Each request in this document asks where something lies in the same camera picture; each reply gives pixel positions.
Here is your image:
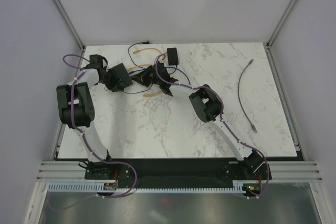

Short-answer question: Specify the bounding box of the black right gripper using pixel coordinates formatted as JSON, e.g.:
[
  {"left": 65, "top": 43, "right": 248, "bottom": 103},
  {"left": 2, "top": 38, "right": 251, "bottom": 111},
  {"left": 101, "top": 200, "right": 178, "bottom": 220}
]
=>
[{"left": 132, "top": 66, "right": 162, "bottom": 88}]

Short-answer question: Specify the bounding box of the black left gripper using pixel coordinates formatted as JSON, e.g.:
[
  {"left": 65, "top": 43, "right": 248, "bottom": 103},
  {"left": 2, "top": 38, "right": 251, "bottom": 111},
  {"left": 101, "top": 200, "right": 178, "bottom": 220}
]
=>
[{"left": 99, "top": 68, "right": 127, "bottom": 93}]

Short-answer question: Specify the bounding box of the black network switch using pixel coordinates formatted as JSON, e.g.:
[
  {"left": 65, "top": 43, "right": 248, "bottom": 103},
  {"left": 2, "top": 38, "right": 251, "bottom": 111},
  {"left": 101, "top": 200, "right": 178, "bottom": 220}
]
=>
[{"left": 106, "top": 63, "right": 133, "bottom": 92}]

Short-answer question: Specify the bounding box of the blue ethernet cable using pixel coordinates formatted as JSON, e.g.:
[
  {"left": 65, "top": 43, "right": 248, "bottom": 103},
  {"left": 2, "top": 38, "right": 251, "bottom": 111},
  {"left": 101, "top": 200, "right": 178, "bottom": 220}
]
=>
[{"left": 128, "top": 66, "right": 194, "bottom": 88}]

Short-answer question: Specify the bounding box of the yellow ethernet cable short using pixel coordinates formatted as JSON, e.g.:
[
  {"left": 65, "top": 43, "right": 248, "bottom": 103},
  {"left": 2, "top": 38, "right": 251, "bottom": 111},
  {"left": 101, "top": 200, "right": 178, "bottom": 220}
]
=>
[{"left": 133, "top": 47, "right": 163, "bottom": 54}]

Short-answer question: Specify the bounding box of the grey ethernet cable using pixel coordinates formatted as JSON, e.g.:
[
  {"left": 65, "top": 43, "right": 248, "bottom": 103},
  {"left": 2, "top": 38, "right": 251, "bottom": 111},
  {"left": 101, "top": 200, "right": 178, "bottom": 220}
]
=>
[{"left": 237, "top": 59, "right": 258, "bottom": 133}]

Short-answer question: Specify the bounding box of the yellow ethernet cable long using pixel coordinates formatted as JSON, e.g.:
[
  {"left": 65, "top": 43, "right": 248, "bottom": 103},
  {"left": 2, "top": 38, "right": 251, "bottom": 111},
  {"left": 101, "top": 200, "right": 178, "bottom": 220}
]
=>
[{"left": 127, "top": 64, "right": 162, "bottom": 98}]

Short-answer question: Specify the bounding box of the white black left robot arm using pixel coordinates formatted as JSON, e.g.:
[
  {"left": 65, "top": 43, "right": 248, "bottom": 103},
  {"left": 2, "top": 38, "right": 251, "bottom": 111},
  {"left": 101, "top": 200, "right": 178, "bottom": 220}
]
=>
[{"left": 56, "top": 55, "right": 115, "bottom": 179}]

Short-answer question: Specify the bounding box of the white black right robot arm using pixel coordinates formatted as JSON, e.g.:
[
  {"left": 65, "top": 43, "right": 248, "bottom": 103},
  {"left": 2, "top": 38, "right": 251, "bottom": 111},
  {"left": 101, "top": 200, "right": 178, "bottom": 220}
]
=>
[{"left": 131, "top": 63, "right": 265, "bottom": 179}]

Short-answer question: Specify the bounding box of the black power adapter box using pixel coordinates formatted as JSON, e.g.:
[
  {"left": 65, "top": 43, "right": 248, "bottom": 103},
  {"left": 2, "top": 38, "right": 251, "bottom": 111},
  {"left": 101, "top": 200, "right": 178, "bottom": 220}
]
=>
[{"left": 167, "top": 47, "right": 179, "bottom": 66}]

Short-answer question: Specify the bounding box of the purple robot cable left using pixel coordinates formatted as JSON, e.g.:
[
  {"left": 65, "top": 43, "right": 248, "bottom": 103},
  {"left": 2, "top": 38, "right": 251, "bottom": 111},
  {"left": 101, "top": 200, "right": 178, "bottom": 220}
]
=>
[{"left": 47, "top": 54, "right": 139, "bottom": 211}]

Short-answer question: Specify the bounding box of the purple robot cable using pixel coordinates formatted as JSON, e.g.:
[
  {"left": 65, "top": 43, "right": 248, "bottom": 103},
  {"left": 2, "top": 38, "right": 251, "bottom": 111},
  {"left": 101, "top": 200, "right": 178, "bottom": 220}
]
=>
[
  {"left": 47, "top": 54, "right": 139, "bottom": 211},
  {"left": 154, "top": 61, "right": 271, "bottom": 200}
]

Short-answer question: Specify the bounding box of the black power adapter cable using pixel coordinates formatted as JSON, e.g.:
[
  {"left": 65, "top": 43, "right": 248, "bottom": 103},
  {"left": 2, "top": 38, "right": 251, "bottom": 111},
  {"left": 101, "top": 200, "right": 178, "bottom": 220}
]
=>
[{"left": 122, "top": 40, "right": 169, "bottom": 95}]

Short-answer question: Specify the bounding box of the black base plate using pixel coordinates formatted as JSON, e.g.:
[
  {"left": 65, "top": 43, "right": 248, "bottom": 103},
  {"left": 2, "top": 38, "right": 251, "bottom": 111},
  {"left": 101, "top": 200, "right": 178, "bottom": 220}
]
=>
[{"left": 85, "top": 158, "right": 271, "bottom": 187}]

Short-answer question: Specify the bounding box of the aluminium frame rail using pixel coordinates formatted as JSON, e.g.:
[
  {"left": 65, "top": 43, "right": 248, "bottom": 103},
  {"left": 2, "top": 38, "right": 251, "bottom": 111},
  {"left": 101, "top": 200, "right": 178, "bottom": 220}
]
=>
[{"left": 37, "top": 158, "right": 322, "bottom": 182}]

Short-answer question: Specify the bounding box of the purple robot cable right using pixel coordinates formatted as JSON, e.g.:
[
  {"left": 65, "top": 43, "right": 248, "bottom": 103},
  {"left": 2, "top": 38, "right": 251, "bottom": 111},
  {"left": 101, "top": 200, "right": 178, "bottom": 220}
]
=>
[{"left": 154, "top": 61, "right": 271, "bottom": 200}]

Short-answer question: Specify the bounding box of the white slotted cable duct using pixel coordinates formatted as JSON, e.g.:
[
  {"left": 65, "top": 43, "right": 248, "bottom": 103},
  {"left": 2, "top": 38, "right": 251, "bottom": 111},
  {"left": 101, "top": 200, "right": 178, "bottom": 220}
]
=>
[{"left": 47, "top": 182, "right": 260, "bottom": 194}]

